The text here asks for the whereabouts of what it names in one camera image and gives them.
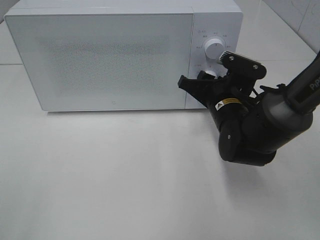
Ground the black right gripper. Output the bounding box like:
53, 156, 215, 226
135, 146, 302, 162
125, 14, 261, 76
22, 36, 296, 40
177, 70, 253, 131

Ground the white timer knob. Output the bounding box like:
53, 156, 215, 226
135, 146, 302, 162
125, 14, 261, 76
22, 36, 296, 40
205, 70, 217, 77

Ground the white microwave door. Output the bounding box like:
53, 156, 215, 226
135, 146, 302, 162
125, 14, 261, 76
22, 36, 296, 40
6, 14, 193, 112

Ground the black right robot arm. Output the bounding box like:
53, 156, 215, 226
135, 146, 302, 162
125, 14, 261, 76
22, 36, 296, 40
177, 51, 320, 167

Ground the upper white power knob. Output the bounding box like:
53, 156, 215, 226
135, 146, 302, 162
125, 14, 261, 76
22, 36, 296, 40
203, 36, 226, 60

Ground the white microwave oven body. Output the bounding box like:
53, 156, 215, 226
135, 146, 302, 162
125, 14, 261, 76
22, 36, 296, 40
4, 0, 243, 111

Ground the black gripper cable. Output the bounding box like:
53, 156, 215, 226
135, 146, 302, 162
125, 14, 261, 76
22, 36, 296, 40
234, 83, 288, 106

